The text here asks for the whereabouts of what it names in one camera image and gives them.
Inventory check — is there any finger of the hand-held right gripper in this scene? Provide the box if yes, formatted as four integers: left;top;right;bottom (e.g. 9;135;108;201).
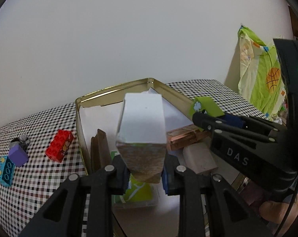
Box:
192;112;279;144
223;114;288;135

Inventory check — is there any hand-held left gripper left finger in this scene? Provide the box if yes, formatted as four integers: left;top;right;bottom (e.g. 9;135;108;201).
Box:
19;157;130;237

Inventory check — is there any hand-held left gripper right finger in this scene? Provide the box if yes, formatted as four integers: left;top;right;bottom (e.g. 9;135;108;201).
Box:
161;154;273;237

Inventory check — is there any green building block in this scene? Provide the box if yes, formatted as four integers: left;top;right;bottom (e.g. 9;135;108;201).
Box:
190;96;225;132

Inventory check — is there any clear dental floss box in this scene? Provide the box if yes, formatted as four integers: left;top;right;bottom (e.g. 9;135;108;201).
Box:
110;150;159;209

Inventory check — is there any copper framed mirror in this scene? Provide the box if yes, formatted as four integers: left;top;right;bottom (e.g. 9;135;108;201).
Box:
167;125;212;151

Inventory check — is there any brown folding comb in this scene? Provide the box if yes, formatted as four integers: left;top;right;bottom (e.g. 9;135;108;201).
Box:
90;128;113;174

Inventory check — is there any gold metal tin box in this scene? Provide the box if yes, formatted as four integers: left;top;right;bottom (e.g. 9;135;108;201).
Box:
74;77;250;237

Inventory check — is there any white box with red label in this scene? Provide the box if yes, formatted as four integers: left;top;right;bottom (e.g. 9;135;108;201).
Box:
115;92;168;183

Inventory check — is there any red building block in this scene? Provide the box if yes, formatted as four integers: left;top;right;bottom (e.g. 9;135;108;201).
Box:
45;130;74;163

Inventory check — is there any purple cube box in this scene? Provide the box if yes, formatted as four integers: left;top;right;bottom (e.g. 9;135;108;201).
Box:
8;145;28;167

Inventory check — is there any small grey item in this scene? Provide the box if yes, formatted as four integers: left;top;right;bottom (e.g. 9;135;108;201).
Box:
9;134;31;151

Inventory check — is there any blue building block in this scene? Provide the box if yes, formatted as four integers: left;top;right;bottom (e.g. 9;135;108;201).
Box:
0;155;16;187

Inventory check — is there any green printed cloth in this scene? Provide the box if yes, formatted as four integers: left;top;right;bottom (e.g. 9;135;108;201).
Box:
236;25;291;119

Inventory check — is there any white paper liner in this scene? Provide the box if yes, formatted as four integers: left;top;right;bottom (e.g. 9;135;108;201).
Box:
79;86;243;237

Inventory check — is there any checked tablecloth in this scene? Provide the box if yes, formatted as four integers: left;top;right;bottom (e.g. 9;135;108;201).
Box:
0;79;270;237

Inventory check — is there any thin black cable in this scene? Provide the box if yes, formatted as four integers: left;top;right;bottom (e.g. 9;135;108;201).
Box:
274;173;298;237

